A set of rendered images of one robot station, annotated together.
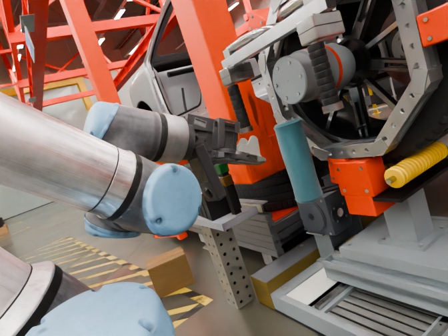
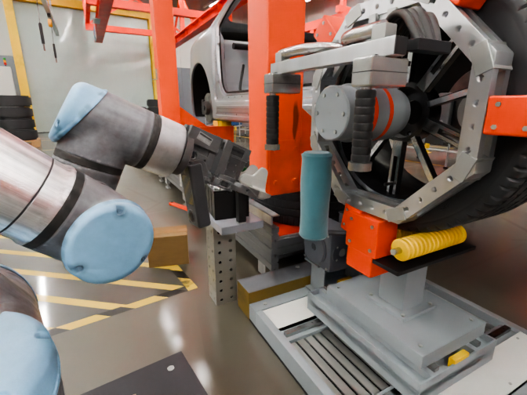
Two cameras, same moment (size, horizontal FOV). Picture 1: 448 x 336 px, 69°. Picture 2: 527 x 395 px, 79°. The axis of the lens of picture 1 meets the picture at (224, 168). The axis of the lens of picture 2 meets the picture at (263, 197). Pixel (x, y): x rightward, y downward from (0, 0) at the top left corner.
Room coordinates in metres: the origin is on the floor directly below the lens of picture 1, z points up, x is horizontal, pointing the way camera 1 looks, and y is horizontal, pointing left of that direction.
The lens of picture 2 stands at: (0.10, -0.09, 0.87)
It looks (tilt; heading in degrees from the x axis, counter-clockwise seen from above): 16 degrees down; 1
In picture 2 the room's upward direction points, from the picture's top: straight up
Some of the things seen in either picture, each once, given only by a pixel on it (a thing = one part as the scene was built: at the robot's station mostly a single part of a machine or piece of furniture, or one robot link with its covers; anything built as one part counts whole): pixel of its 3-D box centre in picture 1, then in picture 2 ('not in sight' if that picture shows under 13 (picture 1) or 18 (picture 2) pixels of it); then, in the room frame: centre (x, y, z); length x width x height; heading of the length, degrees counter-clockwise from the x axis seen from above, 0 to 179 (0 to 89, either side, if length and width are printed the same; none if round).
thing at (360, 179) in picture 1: (370, 180); (379, 239); (0.99, -0.42, 0.48); 0.16 x 0.12 x 0.17; 119
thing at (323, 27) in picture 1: (320, 27); (379, 71); (0.73, -0.29, 0.93); 0.09 x 0.05 x 0.05; 119
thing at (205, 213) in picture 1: (213, 197); (225, 196); (1.35, 0.08, 0.51); 0.20 x 0.14 x 0.13; 22
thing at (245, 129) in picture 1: (239, 107); (272, 121); (1.01, -0.10, 0.83); 0.04 x 0.04 x 0.16
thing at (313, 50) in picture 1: (323, 75); (362, 128); (0.71, -0.27, 0.83); 0.04 x 0.04 x 0.16
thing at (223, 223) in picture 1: (214, 213); (222, 211); (1.39, 0.10, 0.44); 0.43 x 0.17 x 0.03; 29
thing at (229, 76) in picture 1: (237, 73); (282, 83); (1.02, -0.13, 0.93); 0.09 x 0.05 x 0.05; 119
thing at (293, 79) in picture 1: (314, 73); (361, 113); (0.94, -0.33, 0.85); 0.21 x 0.14 x 0.14; 119
